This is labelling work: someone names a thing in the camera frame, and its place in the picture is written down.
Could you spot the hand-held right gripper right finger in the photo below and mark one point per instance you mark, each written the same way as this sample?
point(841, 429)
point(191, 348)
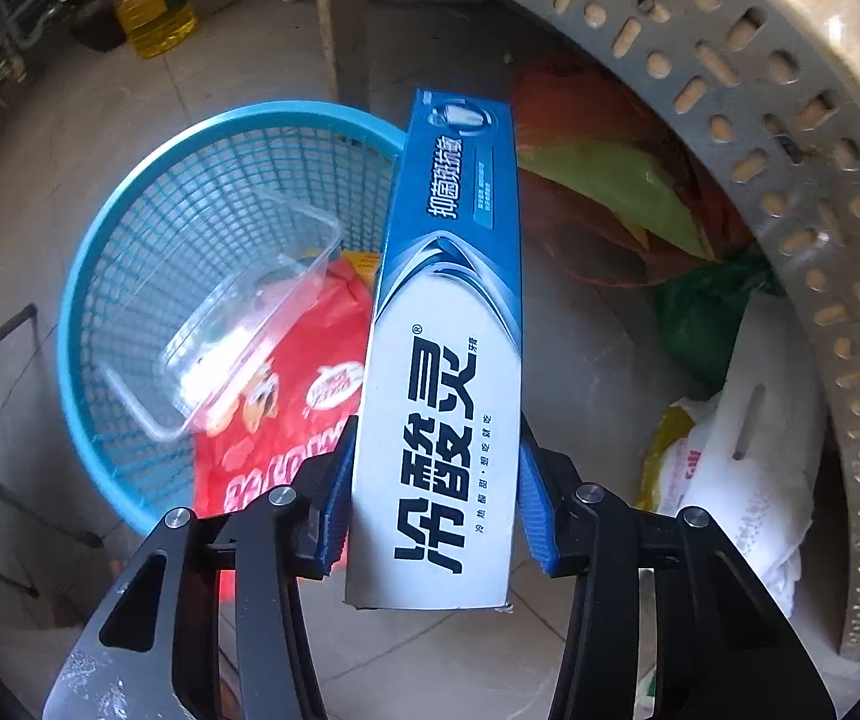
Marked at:
point(535, 510)

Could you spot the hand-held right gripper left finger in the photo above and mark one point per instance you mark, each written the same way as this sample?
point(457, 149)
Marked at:
point(332, 532)

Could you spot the red snack bag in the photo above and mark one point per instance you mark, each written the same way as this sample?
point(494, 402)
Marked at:
point(302, 360)

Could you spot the blue toothpaste box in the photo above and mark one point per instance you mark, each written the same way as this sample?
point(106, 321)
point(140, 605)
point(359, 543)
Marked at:
point(437, 315)

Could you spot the clear plastic container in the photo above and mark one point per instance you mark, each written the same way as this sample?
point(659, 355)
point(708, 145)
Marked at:
point(250, 315)

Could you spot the blue plastic basket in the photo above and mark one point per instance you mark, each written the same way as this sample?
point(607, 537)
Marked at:
point(137, 225)

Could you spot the white plastic sack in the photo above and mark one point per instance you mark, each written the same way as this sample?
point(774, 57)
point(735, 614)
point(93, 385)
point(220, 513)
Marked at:
point(760, 450)

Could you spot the red and green plastic bag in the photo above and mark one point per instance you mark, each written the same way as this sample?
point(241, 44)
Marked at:
point(602, 187)

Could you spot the perforated metal shelf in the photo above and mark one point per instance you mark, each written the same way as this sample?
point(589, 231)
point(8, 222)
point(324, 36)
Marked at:
point(812, 165)

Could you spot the cooking oil bottle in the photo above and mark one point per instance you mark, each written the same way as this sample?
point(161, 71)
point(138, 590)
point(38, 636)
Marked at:
point(152, 15)

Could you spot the wooden post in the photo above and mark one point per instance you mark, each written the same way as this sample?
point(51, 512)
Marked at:
point(343, 30)

